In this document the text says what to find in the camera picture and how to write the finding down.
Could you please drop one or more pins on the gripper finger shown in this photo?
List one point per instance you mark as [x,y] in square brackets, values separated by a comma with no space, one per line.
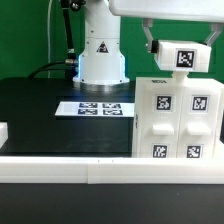
[215,31]
[152,44]

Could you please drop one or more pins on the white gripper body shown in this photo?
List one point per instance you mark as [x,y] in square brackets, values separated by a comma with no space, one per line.
[187,10]

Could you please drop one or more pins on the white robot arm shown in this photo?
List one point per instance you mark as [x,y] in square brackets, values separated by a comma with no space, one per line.
[101,64]

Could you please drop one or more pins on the white cabinet top block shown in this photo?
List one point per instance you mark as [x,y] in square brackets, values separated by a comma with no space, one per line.
[183,56]

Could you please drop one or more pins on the white U-shaped boundary frame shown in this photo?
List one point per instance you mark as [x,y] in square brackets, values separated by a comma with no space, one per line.
[110,170]

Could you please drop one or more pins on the white cabinet body box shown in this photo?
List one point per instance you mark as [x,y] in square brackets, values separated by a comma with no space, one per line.
[179,78]

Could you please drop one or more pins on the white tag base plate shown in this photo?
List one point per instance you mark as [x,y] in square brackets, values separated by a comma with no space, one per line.
[95,109]

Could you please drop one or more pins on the white cabinet door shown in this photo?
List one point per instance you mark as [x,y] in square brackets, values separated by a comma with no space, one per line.
[198,119]
[161,117]

